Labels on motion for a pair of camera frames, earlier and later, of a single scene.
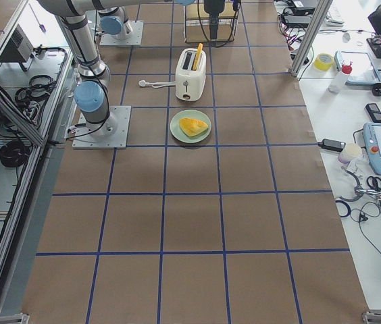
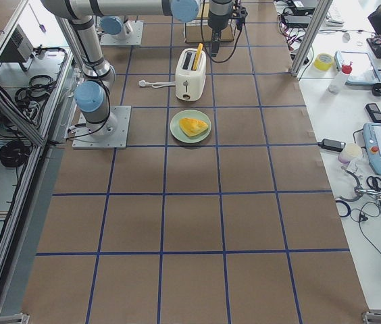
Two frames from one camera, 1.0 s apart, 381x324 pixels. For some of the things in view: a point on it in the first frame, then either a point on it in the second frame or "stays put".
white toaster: [190, 84] stays put
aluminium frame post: [311, 36] stays put
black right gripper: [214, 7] -> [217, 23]
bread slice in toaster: [197, 57] stays put
